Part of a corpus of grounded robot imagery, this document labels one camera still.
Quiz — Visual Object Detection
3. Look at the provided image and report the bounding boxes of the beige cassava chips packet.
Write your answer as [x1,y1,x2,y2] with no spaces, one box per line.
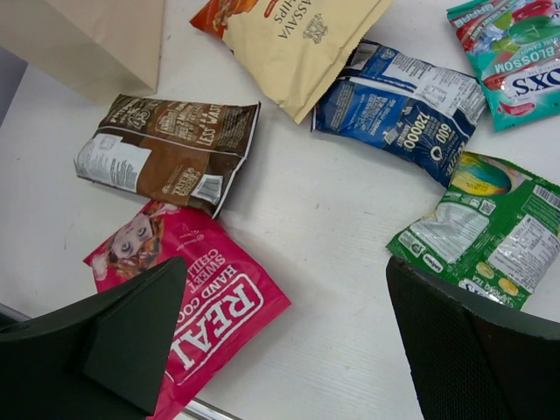
[191,0,391,123]

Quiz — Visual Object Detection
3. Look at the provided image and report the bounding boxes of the blue snack packet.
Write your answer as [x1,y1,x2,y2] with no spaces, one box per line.
[311,39,487,186]

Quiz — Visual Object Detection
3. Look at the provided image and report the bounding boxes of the green snack packet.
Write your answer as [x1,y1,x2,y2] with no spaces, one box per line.
[387,152,559,310]

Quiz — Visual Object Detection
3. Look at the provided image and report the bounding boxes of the red Real crisps packet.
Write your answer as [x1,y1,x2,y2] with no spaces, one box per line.
[84,201,291,419]

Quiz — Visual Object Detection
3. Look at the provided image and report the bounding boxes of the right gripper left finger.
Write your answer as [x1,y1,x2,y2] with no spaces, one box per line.
[1,257,187,419]

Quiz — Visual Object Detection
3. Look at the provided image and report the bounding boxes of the teal Fox's candy packet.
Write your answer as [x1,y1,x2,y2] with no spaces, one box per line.
[446,0,559,131]

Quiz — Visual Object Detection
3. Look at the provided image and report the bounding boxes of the brown snack packet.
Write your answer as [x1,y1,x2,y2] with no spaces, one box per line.
[73,94,262,217]

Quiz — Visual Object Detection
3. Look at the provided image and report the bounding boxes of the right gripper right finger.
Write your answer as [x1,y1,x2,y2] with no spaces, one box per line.
[386,256,559,419]

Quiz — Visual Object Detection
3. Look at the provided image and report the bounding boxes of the beige paper bag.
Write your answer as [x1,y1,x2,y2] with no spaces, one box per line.
[1,0,165,104]

